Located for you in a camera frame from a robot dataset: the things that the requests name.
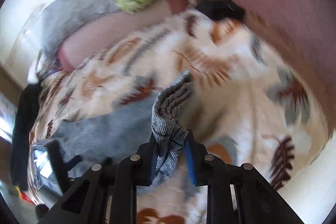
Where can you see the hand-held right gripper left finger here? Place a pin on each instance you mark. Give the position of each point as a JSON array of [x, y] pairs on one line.
[[153, 163]]

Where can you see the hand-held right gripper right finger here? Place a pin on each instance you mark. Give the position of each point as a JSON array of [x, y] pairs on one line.
[[190, 161]]

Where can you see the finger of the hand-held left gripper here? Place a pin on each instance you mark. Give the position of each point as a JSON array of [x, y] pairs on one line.
[[74, 161]]

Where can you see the light blue denim pants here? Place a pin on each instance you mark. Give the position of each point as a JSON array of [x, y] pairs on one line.
[[118, 129]]

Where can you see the large black garment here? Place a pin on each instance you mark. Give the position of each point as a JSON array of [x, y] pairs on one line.
[[25, 121]]

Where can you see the leaf print fleece blanket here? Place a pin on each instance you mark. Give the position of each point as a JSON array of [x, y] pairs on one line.
[[236, 108]]

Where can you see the grey quilted blanket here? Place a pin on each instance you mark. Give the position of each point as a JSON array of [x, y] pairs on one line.
[[73, 11]]

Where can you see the small black cloth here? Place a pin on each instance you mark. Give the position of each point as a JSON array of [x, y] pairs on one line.
[[220, 8]]

